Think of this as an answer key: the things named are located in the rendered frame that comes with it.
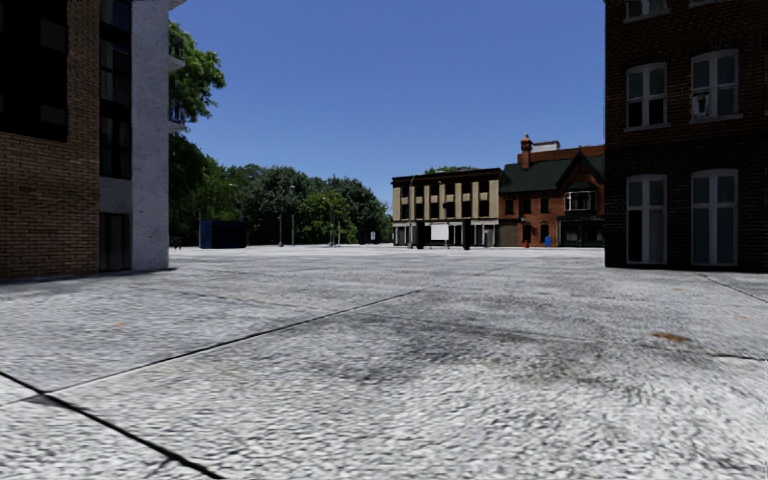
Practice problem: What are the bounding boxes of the dark red brick building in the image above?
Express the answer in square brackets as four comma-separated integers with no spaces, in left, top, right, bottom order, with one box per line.
[604,0,768,274]

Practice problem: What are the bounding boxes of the trees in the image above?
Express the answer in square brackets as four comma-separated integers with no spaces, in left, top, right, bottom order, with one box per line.
[168,20,394,247]

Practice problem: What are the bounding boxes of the brown brick building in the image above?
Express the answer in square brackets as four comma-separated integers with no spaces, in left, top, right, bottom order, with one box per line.
[0,0,102,281]

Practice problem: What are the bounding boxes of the tan and dark building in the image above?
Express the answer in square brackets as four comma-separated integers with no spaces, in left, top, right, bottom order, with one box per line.
[391,167,503,248]

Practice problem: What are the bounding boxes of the blue booth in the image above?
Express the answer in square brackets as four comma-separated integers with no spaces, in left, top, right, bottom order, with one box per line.
[198,220,248,250]

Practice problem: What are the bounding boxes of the red brick green-roofed building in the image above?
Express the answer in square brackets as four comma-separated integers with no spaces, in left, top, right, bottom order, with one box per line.
[497,133,607,248]

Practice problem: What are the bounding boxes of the black bus shelter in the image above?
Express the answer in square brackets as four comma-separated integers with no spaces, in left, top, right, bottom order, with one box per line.
[415,219,473,251]

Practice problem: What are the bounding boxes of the pale concrete building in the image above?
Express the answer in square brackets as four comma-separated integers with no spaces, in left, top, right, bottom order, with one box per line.
[98,0,187,273]

